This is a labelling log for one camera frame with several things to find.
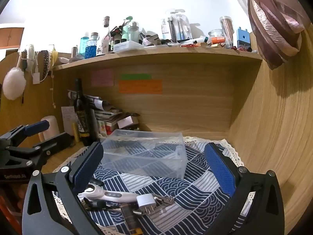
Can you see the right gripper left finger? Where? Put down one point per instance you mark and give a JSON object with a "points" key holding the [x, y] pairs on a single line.
{"points": [[40, 213]]}

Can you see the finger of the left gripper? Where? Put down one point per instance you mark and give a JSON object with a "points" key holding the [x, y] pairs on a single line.
{"points": [[49, 147], [17, 135]]}

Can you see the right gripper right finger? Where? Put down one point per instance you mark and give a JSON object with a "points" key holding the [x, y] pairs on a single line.
{"points": [[255, 205]]}

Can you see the black gold tube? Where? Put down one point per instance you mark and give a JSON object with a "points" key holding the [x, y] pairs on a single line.
{"points": [[130, 219]]}

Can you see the white power plug adapter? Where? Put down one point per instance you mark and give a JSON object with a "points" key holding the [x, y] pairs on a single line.
{"points": [[146, 203]]}

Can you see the pink mug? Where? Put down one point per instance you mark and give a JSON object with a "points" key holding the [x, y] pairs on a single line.
{"points": [[52, 131]]}

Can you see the yellow wooden stick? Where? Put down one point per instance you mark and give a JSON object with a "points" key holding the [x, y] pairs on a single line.
{"points": [[75, 133]]}

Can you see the white paper note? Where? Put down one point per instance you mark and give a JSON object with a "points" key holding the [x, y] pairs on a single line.
{"points": [[69, 117]]}

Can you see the dark wine bottle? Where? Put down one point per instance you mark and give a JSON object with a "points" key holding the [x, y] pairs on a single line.
{"points": [[84, 119]]}

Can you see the white fluffy pompom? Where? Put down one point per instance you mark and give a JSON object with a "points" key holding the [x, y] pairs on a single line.
{"points": [[14, 83]]}

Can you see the stack of books and magazines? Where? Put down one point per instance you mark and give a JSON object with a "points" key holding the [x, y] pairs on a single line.
{"points": [[105, 117]]}

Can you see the blue white patterned cloth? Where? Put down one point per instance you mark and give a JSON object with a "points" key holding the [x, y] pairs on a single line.
{"points": [[198, 197]]}

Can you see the small white box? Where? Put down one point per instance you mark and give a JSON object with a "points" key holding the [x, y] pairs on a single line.
{"points": [[127, 122]]}

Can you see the pink sticky note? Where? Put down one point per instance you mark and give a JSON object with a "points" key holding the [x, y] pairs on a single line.
{"points": [[102, 78]]}

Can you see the silver keys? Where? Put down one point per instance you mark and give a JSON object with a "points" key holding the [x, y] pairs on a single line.
{"points": [[164, 199]]}

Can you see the green sticky note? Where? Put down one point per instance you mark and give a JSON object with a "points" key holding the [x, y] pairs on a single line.
{"points": [[135, 76]]}

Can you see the blue bead bottle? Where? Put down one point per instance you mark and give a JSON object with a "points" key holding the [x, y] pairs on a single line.
{"points": [[91, 46]]}

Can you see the clear plastic storage box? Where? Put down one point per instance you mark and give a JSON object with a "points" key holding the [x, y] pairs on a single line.
{"points": [[154, 154]]}

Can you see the orange sticky note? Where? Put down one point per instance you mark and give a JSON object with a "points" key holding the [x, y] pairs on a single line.
{"points": [[140, 86]]}

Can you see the clear plastic tray on shelf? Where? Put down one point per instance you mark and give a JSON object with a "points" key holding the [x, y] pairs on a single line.
{"points": [[127, 46]]}

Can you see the wooden shelf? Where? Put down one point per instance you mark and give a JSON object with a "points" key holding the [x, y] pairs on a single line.
{"points": [[168, 55]]}

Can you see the toothbrush package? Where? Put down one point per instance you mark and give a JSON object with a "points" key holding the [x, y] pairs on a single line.
{"points": [[179, 26]]}

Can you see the blue box on shelf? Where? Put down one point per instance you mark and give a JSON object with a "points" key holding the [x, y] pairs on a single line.
{"points": [[243, 38]]}

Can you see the orange capped tube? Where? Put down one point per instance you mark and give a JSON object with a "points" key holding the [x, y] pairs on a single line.
{"points": [[216, 40]]}

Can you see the clear jar with sticks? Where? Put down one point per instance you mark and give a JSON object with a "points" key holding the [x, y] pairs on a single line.
{"points": [[227, 27]]}

